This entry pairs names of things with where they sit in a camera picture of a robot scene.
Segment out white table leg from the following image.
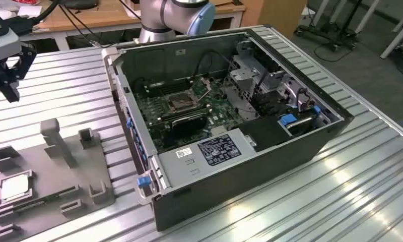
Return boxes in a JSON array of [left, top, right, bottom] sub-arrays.
[[380, 0, 403, 59]]

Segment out black wheeled cart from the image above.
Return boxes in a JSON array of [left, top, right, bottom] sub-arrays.
[[295, 0, 362, 52]]

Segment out grey plastic parts rack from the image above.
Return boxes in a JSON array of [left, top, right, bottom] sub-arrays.
[[0, 117, 118, 240]]

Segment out metal socket cover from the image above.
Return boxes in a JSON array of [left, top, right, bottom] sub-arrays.
[[188, 77, 215, 100]]

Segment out black cable white connector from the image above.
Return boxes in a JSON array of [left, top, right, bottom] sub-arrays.
[[56, 0, 121, 50]]

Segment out black looped wire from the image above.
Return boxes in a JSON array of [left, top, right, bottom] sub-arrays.
[[192, 50, 231, 79]]

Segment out RAM slot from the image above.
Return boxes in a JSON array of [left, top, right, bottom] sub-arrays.
[[145, 79, 192, 89], [148, 85, 193, 96]]

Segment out grey metal drive cage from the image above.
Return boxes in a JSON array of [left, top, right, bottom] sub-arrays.
[[228, 39, 288, 101]]

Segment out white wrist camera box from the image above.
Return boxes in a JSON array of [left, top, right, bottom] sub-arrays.
[[0, 12, 22, 64]]

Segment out black monitor base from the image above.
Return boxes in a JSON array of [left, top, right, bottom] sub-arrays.
[[63, 0, 99, 8]]

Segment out green motherboard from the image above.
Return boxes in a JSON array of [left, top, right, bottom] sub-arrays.
[[133, 75, 245, 153]]

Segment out black plastic drive cover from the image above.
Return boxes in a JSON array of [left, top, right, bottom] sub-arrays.
[[239, 116, 293, 152]]

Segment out black grey PC case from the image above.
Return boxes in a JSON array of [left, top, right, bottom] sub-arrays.
[[100, 24, 354, 232]]

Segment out black cable with plug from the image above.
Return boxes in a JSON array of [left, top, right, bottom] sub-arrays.
[[7, 0, 63, 36]]

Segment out white labelled box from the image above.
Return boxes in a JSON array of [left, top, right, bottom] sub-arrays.
[[19, 5, 44, 19]]

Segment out wooden cabinet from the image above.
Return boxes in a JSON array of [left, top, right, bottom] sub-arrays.
[[257, 0, 307, 40]]

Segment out green RAM stick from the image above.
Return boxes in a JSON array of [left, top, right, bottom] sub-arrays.
[[14, 193, 62, 211]]

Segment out grey power supply with label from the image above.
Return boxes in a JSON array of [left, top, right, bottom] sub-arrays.
[[153, 128, 259, 190]]

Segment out blue disk carrier latch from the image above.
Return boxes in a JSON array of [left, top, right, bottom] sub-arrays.
[[279, 113, 297, 127]]

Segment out CPU socket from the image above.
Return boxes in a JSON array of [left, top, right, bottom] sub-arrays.
[[167, 92, 199, 114]]

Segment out wooden desk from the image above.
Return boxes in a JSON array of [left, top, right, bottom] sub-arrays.
[[0, 0, 248, 51]]

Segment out silver CPU green edge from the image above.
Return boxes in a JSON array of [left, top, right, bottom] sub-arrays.
[[0, 173, 31, 202]]

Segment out black oval fan shroud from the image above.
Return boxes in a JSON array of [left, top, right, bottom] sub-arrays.
[[169, 112, 209, 135]]

